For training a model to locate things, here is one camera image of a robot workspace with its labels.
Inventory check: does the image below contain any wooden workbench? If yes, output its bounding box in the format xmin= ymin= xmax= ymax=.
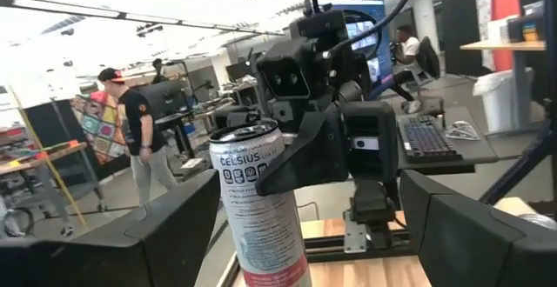
xmin=0 ymin=141 xmax=110 ymax=236

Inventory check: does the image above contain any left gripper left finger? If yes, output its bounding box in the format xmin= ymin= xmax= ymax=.
xmin=0 ymin=168 xmax=222 ymax=287

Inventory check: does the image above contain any red panel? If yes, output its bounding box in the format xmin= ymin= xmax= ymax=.
xmin=490 ymin=0 xmax=522 ymax=73

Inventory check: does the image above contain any black diagonal bar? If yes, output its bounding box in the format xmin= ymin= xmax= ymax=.
xmin=478 ymin=117 xmax=557 ymax=206

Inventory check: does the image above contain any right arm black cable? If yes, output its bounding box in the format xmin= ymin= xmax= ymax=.
xmin=310 ymin=0 xmax=419 ymax=57

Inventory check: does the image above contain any black office chair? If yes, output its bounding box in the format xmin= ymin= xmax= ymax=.
xmin=415 ymin=36 xmax=445 ymax=105

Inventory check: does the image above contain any wooden table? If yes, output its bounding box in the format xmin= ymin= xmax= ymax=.
xmin=460 ymin=38 xmax=548 ymax=131

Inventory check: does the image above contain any yellow pole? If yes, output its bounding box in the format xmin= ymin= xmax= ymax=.
xmin=8 ymin=85 xmax=90 ymax=232

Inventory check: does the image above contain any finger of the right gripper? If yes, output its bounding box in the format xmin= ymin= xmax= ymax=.
xmin=254 ymin=103 xmax=351 ymax=197
xmin=211 ymin=104 xmax=265 ymax=129

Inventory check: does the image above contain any dark storage box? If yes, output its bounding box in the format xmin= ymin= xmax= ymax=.
xmin=507 ymin=0 xmax=546 ymax=43

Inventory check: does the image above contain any monitor with blue screen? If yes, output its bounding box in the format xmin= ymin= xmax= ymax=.
xmin=304 ymin=0 xmax=396 ymax=102

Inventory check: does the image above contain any black monitor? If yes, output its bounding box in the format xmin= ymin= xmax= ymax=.
xmin=138 ymin=80 xmax=192 ymax=121

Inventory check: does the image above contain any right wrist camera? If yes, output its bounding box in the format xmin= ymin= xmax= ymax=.
xmin=255 ymin=8 xmax=349 ymax=134

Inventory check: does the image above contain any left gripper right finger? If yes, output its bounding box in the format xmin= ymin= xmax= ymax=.
xmin=399 ymin=169 xmax=557 ymax=287

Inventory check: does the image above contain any black backlit keyboard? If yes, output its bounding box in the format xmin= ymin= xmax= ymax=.
xmin=397 ymin=113 xmax=464 ymax=165

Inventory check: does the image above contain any white Celsius can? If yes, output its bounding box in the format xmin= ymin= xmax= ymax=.
xmin=208 ymin=119 xmax=313 ymax=287

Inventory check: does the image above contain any colourful patchwork quilt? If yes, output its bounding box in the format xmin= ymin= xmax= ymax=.
xmin=70 ymin=90 xmax=131 ymax=167

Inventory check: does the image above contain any grey desk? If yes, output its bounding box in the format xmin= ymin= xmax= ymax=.
xmin=393 ymin=105 xmax=500 ymax=177

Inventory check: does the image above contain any white bin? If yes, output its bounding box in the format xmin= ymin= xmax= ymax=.
xmin=472 ymin=67 xmax=535 ymax=135

